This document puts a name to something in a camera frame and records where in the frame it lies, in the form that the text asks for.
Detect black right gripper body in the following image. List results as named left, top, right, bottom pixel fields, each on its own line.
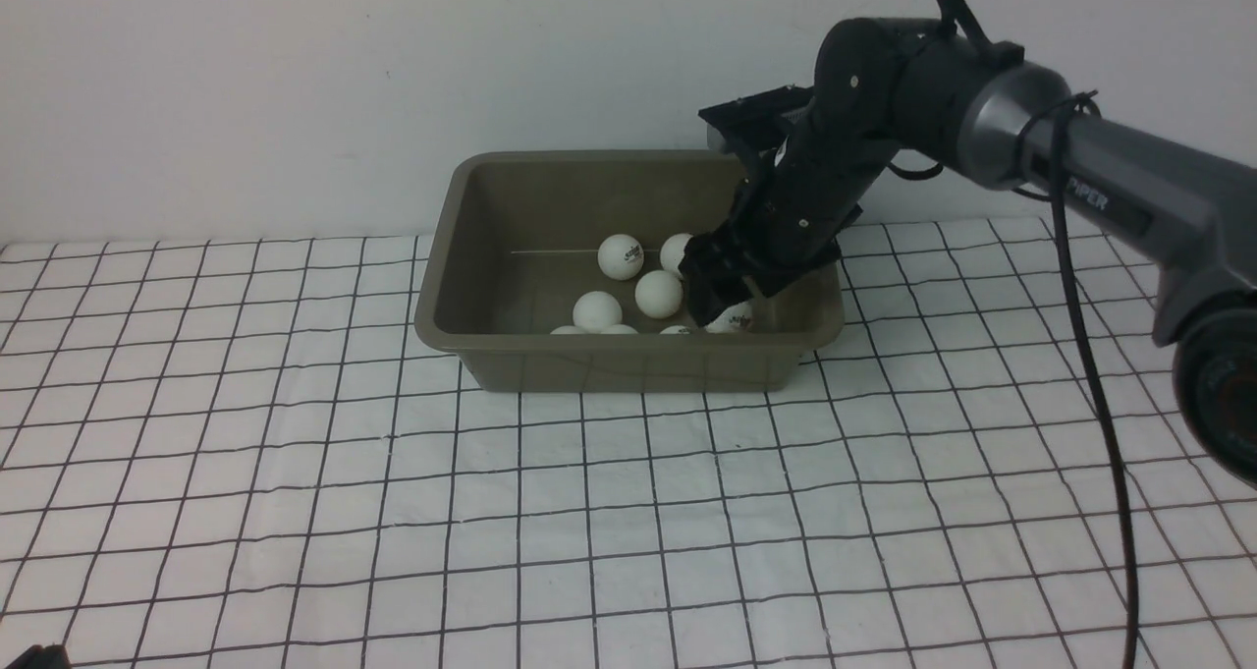
left=680, top=119, right=900, bottom=302

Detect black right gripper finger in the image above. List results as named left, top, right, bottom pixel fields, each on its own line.
left=688, top=280, right=750, bottom=329

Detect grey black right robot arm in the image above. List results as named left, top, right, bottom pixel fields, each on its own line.
left=680, top=18, right=1256, bottom=482

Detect olive green plastic bin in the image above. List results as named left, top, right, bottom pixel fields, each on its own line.
left=414, top=150, right=845, bottom=394

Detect white black grid tablecloth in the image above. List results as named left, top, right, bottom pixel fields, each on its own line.
left=0, top=210, right=1257, bottom=669

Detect black object at corner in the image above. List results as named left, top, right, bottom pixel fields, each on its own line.
left=6, top=643, right=75, bottom=669

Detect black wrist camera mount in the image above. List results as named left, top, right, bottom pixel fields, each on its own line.
left=696, top=86, right=815, bottom=155

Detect black cable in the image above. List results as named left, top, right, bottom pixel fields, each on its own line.
left=923, top=0, right=1140, bottom=669

